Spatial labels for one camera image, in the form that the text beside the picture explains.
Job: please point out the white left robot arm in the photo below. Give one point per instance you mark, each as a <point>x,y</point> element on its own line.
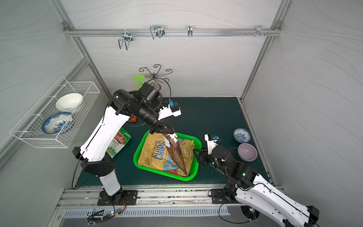
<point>119,110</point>

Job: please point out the green seaweed snack bag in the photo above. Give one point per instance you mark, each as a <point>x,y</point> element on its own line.
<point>118,142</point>

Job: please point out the small metal hook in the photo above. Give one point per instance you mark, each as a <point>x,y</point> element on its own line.
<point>190,31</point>

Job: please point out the metal corner hook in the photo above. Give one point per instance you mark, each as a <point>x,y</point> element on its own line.
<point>258,33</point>

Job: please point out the white wire wall basket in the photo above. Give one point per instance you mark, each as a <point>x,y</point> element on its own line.
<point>29,128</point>

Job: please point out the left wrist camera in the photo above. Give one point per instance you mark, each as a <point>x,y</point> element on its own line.
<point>172,109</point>

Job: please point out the dark metal ornament stand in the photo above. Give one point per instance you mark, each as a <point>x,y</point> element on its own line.
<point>155,78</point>

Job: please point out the green plastic wine glass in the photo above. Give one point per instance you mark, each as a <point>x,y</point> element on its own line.
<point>139,79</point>

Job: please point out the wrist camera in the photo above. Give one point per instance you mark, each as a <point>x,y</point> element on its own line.
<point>211,140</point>
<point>172,109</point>

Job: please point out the small blue patterned bowl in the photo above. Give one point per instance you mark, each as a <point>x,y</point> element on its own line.
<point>242,135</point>

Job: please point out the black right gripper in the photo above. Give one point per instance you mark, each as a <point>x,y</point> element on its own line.
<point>204,156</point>

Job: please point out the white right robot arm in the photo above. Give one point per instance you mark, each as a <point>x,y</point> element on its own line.
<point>246,186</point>

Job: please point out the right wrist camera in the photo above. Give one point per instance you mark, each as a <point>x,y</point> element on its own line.
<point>211,140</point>

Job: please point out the metal double hook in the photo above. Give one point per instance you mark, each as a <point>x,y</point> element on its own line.
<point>125,40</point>

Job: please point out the aluminium top rail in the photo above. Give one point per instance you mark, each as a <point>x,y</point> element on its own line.
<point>69,31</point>

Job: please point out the orange cheddar chips bag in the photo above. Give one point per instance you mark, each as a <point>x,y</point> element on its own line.
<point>132,119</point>

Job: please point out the blue patterned ceramic bowl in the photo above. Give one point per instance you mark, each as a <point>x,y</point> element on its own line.
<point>57,123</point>

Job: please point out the pink round bowl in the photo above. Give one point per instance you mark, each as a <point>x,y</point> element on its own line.
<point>247,152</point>

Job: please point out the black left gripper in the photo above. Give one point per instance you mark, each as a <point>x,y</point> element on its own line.
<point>160,127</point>

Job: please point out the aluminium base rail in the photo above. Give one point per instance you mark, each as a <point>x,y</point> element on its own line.
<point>154,200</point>

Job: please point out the brown Kettle chips bag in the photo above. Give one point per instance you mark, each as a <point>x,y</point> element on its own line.
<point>174,150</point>

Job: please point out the metal clip hook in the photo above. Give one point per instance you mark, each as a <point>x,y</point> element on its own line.
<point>157,31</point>

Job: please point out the blue Sea Salt chips bag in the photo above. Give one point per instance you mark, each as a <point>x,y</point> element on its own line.
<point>152,155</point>

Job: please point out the white ceramic bowl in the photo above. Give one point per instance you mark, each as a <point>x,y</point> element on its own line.
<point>69,102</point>

